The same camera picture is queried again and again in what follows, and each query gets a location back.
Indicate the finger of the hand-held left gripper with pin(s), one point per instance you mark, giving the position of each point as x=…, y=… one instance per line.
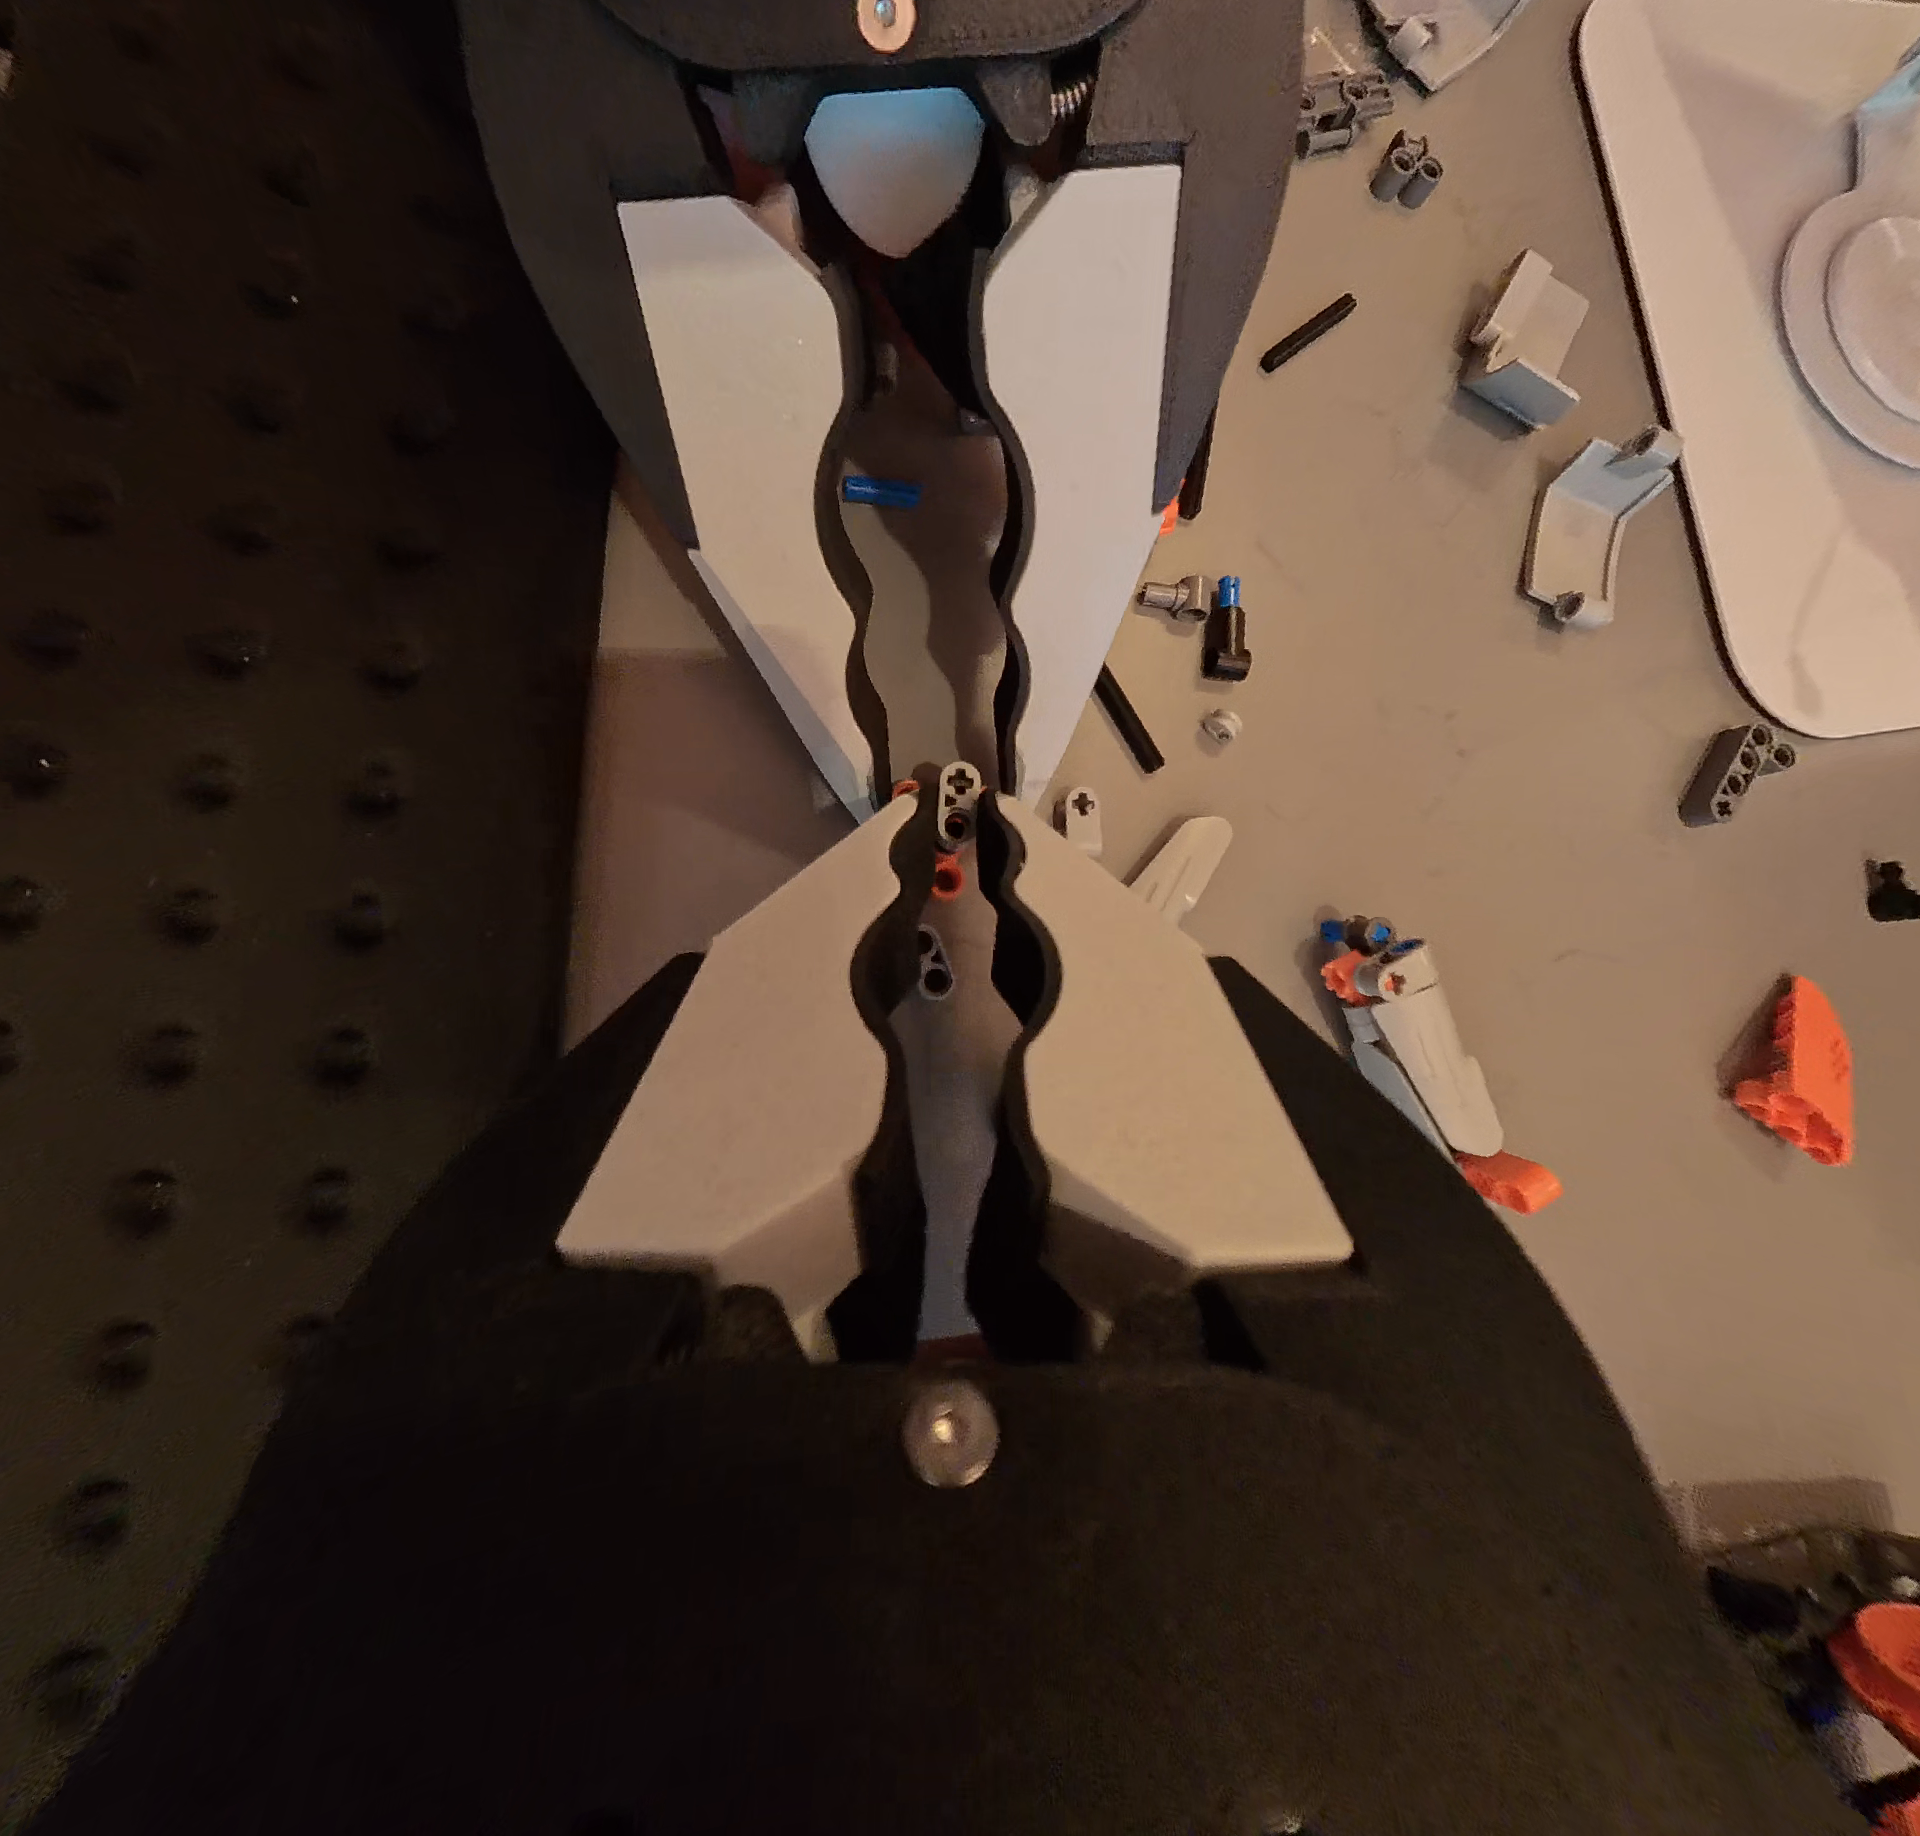
x=735, y=413
x=1090, y=368

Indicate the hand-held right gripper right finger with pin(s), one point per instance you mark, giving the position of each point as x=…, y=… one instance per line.
x=1168, y=1113

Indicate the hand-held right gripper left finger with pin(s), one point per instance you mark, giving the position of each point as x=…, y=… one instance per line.
x=735, y=1113

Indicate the orange three-lobe toy piece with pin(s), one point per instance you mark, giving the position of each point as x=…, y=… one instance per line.
x=943, y=881

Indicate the grey two-hole connector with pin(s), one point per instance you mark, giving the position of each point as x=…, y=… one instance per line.
x=963, y=802

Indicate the medium black toy axle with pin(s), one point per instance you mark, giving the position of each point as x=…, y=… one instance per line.
x=1198, y=478

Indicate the blue toy pin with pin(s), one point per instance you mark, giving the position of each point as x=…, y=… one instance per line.
x=881, y=488

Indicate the short black toy axle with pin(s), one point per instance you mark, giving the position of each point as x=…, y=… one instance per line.
x=1306, y=332

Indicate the grey pin connector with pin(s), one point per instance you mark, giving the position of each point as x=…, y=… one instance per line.
x=1176, y=598

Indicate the white toy blade piece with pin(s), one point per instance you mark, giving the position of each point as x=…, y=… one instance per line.
x=1182, y=866

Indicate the grey orange toy assembly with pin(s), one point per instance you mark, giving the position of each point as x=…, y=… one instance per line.
x=1426, y=1055

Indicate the black connector with blue pin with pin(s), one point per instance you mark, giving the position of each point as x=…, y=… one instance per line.
x=1228, y=634

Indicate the light grey cross-hole piece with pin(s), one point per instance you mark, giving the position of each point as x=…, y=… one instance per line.
x=1078, y=814

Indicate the long black toy axle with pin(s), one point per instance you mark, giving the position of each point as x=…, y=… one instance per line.
x=1129, y=723

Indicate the grey double tube connector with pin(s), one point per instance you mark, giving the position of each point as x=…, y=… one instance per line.
x=1407, y=167

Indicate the grey angled panel block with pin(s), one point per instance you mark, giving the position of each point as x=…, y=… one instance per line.
x=1524, y=342

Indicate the grey curved toy panel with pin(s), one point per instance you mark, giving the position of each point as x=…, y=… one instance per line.
x=1594, y=530

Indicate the black studded mat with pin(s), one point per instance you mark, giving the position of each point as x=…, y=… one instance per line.
x=223, y=814

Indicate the white book stand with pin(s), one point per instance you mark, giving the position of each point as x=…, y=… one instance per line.
x=1725, y=289

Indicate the dark grey three-hole beam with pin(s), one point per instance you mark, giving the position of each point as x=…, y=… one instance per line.
x=1739, y=775

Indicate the small black toy piece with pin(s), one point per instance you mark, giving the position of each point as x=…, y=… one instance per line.
x=1892, y=893

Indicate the orange round object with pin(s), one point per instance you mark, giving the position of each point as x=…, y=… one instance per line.
x=1886, y=1664

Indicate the dark grey toy frame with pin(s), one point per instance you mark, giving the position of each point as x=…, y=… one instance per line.
x=1347, y=121

